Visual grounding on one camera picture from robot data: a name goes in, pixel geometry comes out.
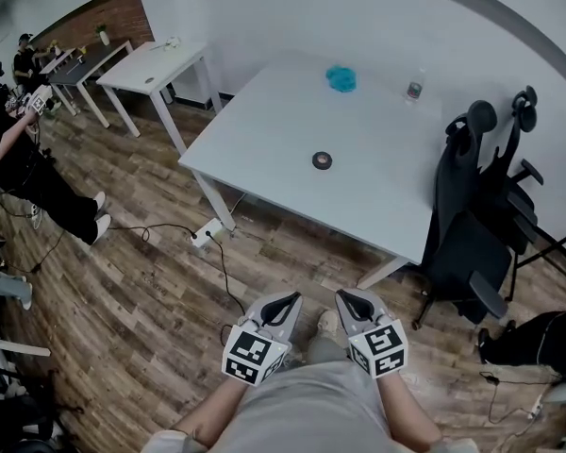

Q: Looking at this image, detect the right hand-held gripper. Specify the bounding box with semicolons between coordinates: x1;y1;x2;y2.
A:
335;289;409;378

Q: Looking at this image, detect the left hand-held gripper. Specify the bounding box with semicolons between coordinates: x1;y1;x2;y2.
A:
222;292;304;387

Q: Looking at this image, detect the person's right forearm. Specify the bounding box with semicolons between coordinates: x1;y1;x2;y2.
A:
376;373;442;445

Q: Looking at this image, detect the person's left forearm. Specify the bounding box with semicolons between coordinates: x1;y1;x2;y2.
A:
172;370;246;443

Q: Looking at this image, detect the person's shoe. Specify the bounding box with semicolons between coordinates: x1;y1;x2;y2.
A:
316;310;341;337

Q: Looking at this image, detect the person's grey trouser leg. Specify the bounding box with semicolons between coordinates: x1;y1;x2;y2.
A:
306;335;348;365

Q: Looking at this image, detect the person's grey shirt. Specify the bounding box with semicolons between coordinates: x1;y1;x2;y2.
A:
141;361;477;453

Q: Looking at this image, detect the black office chair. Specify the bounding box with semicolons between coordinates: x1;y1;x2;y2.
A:
414;100;513;329
480;85;546;259

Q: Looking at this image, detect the black bag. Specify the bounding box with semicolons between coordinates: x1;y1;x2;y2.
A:
478;309;566;381

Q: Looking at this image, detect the clear plastic water bottle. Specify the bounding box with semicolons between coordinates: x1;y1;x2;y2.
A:
404;67;428;106

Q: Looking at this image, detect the blue mesh bath sponge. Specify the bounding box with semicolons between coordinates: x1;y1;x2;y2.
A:
324;63;358;94

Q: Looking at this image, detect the small white table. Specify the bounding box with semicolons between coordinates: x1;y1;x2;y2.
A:
96;40;224;155

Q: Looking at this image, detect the dark top table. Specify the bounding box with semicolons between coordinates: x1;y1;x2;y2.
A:
46;39;136;129

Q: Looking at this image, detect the black power cable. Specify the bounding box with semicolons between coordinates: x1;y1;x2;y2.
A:
207;236;247;321
107;223;213;243

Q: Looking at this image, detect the black table frame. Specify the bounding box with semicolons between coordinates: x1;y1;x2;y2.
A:
511;224;566;306

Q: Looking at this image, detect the white desk frame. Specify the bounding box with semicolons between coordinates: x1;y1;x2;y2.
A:
0;299;52;395

